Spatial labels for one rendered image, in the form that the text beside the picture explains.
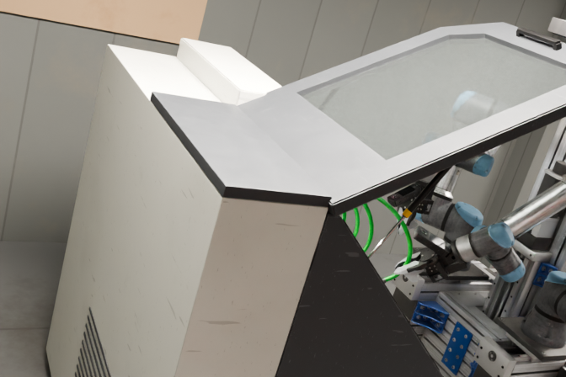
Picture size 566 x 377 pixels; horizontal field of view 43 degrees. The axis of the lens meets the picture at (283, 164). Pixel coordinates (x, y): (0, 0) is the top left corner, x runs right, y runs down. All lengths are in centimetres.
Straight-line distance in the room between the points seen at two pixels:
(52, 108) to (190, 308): 255
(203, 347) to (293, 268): 29
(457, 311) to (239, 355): 115
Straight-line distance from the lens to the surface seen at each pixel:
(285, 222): 172
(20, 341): 363
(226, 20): 429
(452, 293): 290
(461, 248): 217
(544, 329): 257
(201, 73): 267
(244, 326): 183
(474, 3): 522
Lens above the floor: 206
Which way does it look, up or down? 17 degrees down
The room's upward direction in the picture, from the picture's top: 16 degrees clockwise
